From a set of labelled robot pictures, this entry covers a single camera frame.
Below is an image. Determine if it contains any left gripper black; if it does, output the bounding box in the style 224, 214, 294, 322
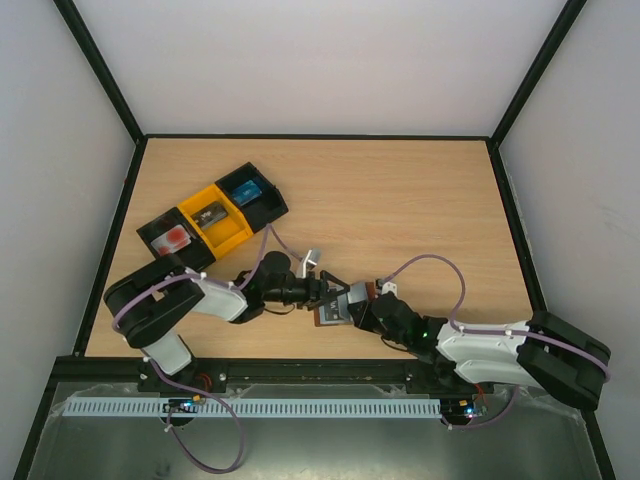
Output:
264, 271, 351, 311

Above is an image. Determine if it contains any brown leather card holder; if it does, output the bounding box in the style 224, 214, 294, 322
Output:
313, 282, 376, 327

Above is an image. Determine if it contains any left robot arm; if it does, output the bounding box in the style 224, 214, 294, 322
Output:
103, 250, 350, 376

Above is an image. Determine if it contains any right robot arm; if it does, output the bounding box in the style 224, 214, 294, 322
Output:
348, 293, 611, 411

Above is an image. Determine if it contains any grey VIP card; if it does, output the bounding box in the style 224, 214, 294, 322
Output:
318, 296, 352, 326

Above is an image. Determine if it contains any blue card in bin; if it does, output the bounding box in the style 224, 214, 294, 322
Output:
231, 180, 262, 206

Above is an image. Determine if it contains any dark card in bin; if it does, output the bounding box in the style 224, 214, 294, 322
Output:
191, 201, 228, 231

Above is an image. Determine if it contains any red white card in bin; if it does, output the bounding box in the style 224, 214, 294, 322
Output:
151, 225, 191, 256

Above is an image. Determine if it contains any black bin right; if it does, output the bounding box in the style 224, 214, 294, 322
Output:
215, 162, 289, 233

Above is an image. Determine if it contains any black bin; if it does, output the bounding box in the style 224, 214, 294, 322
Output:
136, 207, 216, 271
215, 162, 289, 233

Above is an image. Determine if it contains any yellow bin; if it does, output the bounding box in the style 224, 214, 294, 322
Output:
177, 184, 254, 260

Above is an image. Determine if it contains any black bin left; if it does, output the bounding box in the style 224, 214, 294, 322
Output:
136, 207, 216, 271

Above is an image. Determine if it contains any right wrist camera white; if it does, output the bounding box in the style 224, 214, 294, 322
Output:
376, 279, 398, 296

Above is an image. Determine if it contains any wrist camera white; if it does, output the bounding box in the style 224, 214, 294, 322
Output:
296, 248, 321, 279
376, 279, 398, 296

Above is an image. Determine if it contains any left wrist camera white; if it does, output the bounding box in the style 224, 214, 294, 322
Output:
296, 248, 321, 279

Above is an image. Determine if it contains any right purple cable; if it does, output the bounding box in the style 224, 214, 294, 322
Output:
382, 253, 612, 431

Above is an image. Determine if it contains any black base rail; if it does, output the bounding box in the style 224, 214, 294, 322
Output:
189, 357, 581, 396

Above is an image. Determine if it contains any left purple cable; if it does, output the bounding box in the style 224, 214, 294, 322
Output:
112, 223, 306, 396

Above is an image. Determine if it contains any slotted cable duct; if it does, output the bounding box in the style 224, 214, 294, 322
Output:
62, 397, 441, 419

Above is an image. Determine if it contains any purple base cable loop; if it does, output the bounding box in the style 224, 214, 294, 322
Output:
162, 383, 246, 474

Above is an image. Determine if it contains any black frame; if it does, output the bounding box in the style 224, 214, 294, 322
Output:
53, 0, 586, 358

